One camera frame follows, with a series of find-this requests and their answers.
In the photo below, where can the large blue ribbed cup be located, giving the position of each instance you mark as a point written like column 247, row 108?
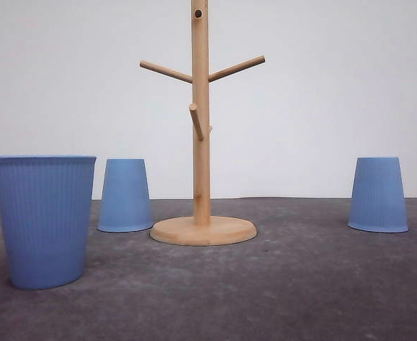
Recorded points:
column 45, row 205

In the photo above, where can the wooden mug tree stand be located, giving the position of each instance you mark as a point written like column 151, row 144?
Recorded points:
column 202, row 230

